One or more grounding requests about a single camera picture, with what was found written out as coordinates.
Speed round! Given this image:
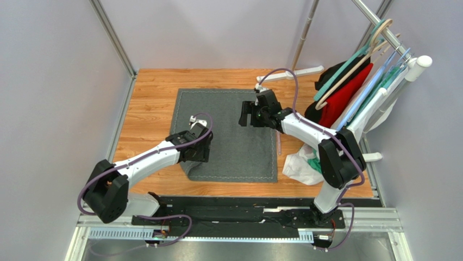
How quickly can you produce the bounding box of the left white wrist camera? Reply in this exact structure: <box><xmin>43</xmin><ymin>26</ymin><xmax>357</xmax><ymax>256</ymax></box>
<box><xmin>189</xmin><ymin>115</ymin><xmax>207</xmax><ymax>130</ymax></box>

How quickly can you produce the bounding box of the black garment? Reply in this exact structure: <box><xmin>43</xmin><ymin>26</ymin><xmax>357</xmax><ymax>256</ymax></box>
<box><xmin>304</xmin><ymin>55</ymin><xmax>373</xmax><ymax>124</ymax></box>

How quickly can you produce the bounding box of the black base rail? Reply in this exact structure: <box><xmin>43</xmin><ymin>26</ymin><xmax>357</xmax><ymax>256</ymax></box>
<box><xmin>131</xmin><ymin>193</ymin><xmax>349</xmax><ymax>238</ymax></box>

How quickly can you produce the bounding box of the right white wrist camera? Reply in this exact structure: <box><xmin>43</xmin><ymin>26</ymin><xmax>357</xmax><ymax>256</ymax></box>
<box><xmin>254</xmin><ymin>83</ymin><xmax>268</xmax><ymax>94</ymax></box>

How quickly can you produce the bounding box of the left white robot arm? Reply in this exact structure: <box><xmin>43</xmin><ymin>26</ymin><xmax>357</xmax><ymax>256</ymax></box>
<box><xmin>77</xmin><ymin>123</ymin><xmax>213</xmax><ymax>223</ymax></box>

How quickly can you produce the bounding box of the light blue hanger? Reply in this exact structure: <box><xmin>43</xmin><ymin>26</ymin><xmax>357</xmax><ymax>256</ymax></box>
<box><xmin>331</xmin><ymin>48</ymin><xmax>410</xmax><ymax>131</ymax></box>

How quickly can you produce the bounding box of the white garment with green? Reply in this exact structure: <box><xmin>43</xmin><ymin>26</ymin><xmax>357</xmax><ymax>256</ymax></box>
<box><xmin>283</xmin><ymin>66</ymin><xmax>408</xmax><ymax>185</ymax></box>

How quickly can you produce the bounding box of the knife with pink handle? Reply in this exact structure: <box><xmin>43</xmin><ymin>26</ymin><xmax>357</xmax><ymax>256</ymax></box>
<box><xmin>276</xmin><ymin>131</ymin><xmax>282</xmax><ymax>156</ymax></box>

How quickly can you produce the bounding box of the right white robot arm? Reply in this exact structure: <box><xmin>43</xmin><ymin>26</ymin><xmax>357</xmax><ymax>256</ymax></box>
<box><xmin>239</xmin><ymin>90</ymin><xmax>366</xmax><ymax>226</ymax></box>

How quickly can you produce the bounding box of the grey felt napkin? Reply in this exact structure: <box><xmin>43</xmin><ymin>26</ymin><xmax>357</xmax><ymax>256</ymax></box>
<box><xmin>170</xmin><ymin>89</ymin><xmax>278</xmax><ymax>183</ymax></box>

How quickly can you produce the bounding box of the red garment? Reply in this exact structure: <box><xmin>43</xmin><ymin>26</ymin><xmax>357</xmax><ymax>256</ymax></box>
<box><xmin>318</xmin><ymin>63</ymin><xmax>373</xmax><ymax>127</ymax></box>

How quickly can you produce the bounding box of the teal hanger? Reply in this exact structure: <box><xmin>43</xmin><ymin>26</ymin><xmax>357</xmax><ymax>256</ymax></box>
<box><xmin>314</xmin><ymin>19</ymin><xmax>392</xmax><ymax>102</ymax></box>

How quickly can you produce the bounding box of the white clothes rack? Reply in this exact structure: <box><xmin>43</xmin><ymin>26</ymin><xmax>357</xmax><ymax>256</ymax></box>
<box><xmin>256</xmin><ymin>0</ymin><xmax>433</xmax><ymax>163</ymax></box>

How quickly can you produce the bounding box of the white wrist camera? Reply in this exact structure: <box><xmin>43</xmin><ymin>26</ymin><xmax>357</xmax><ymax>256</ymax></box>
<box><xmin>189</xmin><ymin>115</ymin><xmax>207</xmax><ymax>130</ymax></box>
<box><xmin>254</xmin><ymin>83</ymin><xmax>268</xmax><ymax>94</ymax></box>

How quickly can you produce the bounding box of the wooden hanger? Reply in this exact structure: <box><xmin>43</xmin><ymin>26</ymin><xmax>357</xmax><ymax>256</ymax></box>
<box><xmin>315</xmin><ymin>18</ymin><xmax>393</xmax><ymax>110</ymax></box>

